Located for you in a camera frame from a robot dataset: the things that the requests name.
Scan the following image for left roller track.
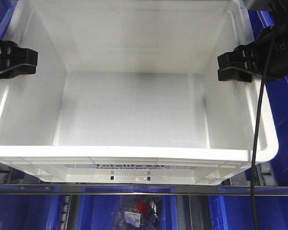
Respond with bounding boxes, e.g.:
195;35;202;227
0;163;14;184

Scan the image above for metal shelf front rail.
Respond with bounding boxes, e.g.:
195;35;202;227
0;184;288;196

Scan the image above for blue bin lower left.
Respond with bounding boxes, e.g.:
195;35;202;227
0;195;63;230

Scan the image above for right roller track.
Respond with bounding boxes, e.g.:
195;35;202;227
256;161;278;187

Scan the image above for blue bin lower right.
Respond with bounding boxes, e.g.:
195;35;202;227
208;195;288;230

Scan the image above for blue bin lower middle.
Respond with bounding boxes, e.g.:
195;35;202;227
76;195;179;230

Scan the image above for white plastic tote bin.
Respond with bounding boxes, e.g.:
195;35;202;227
0;0;279;186

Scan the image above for blue bin right shelf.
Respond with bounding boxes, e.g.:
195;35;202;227
248;9;288;186

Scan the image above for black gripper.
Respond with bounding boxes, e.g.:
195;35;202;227
217;22;288;82

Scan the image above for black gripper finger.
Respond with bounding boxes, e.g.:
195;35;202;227
0;65;36;79
0;39;38;72

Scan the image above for blue bin shelf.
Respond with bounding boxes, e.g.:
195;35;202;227
248;9;288;186
0;0;18;39

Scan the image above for roller track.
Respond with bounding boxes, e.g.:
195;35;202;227
256;161;278;187
0;163;14;184

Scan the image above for bagged parts with red piece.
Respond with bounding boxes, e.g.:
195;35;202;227
113;195;162;230

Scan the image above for black cable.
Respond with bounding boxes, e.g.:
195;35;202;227
251;31;278;230

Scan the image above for blue bin left shelf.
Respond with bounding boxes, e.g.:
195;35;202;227
0;0;18;39

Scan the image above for blue bin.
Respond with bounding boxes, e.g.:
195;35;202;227
76;195;179;230
208;195;288;230
0;195;63;230

